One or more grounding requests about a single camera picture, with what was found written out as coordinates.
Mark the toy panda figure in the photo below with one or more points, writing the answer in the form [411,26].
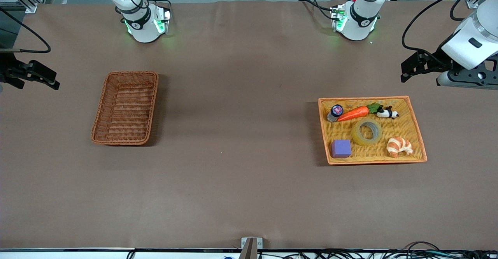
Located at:
[386,113]

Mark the clear yellowish tape roll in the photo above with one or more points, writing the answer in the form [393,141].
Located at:
[356,134]

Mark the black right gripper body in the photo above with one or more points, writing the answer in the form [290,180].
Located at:
[7,69]

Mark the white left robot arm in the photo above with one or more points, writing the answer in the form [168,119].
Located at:
[360,16]

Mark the brown wicker basket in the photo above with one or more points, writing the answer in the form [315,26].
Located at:
[126,109]

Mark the toy croissant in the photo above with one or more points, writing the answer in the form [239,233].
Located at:
[397,145]

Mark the orange toy carrot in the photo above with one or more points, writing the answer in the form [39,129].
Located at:
[354,113]

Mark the metal table edge bracket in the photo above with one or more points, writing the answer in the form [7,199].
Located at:
[251,245]

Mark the small purple-lidded jar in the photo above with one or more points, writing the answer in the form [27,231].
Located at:
[335,112]

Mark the brown table cover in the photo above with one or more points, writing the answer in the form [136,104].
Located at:
[249,189]

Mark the purple foam block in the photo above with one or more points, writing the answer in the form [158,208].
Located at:
[341,148]

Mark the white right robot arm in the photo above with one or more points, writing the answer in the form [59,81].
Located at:
[142,27]

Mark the yellow basket with orange rim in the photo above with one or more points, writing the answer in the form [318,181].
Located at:
[404,128]

